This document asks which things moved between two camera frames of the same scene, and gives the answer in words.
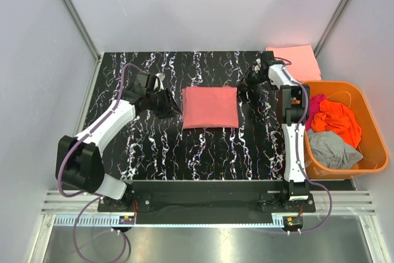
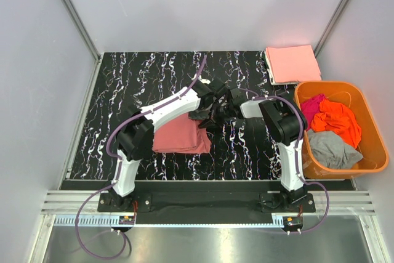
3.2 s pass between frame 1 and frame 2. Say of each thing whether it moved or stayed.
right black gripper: moved
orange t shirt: stayed
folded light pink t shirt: stayed
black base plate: stayed
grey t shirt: stayed
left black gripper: moved
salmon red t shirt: moved
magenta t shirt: stayed
